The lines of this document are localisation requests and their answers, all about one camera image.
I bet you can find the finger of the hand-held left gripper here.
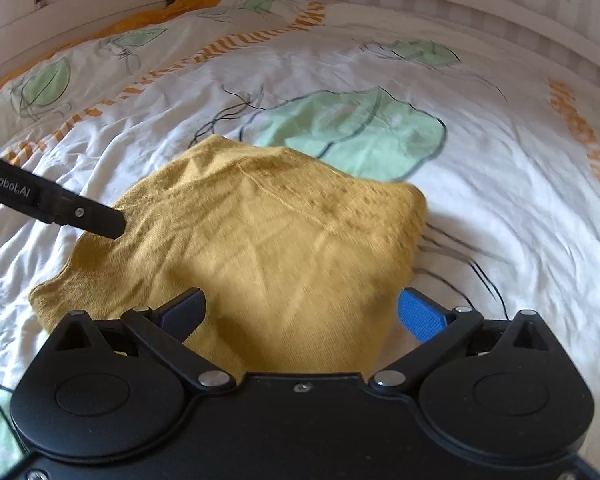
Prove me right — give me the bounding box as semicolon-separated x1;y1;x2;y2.
55;189;127;240

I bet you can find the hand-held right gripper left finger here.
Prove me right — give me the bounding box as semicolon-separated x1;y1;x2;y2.
51;287;237;391

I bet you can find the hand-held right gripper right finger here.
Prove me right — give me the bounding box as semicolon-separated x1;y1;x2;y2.
370;287;552;392

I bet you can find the mustard yellow small garment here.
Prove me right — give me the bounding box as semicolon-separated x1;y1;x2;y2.
28;135;427;377

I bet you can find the white leaf print duvet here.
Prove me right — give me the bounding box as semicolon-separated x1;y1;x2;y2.
0;0;600;480

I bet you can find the thin black cable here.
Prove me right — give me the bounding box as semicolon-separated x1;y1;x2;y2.
0;376;28;458

